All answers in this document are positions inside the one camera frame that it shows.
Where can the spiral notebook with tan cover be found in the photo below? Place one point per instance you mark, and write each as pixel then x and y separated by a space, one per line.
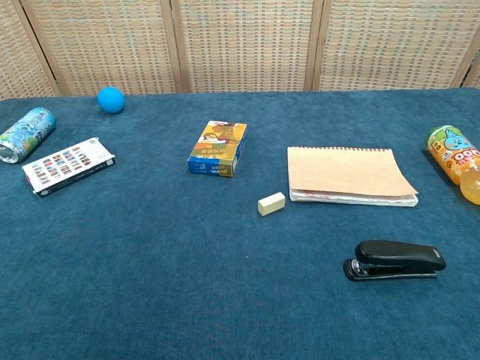
pixel 345 172

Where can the black stapler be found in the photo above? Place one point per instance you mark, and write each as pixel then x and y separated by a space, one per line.
pixel 397 255

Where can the orange juice bottle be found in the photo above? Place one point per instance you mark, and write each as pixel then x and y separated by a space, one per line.
pixel 455 157

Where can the blue and yellow carton box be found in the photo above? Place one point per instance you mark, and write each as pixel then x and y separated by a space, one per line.
pixel 219 148

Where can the cream rectangular eraser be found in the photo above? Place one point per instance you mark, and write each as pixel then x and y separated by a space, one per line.
pixel 271 203

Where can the blue table cloth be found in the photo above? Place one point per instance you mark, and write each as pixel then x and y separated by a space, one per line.
pixel 187 262

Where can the woven folding screen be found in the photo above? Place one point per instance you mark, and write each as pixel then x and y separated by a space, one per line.
pixel 243 41

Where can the blue ball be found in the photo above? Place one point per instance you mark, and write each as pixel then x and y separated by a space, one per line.
pixel 110 99

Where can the white box with picture grid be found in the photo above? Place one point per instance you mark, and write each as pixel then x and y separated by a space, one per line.
pixel 67 165

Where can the blue printed drink can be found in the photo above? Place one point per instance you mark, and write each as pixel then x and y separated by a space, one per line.
pixel 26 135

